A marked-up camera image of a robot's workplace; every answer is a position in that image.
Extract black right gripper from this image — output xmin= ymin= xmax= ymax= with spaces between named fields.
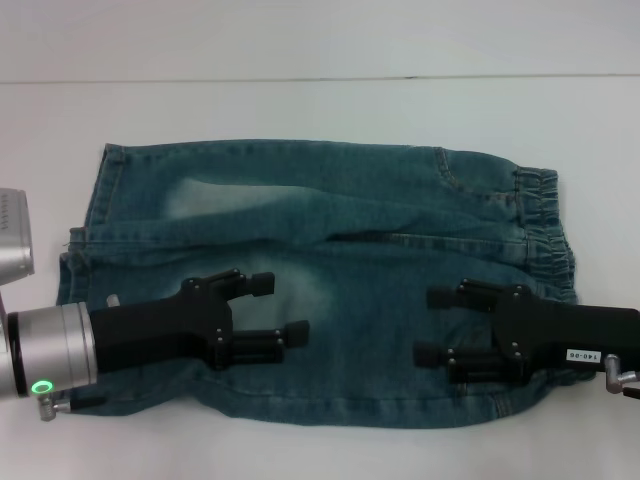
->
xmin=412 ymin=278 xmax=640 ymax=386

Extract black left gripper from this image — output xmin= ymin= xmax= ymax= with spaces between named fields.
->
xmin=88 ymin=268 xmax=310 ymax=374

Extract silver left arm cable connector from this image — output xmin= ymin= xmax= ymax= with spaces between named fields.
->
xmin=33 ymin=392 xmax=107 ymax=423

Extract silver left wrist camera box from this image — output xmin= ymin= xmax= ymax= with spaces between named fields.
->
xmin=0 ymin=188 xmax=37 ymax=289

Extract blue denim shorts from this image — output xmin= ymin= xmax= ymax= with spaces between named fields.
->
xmin=53 ymin=142 xmax=579 ymax=432

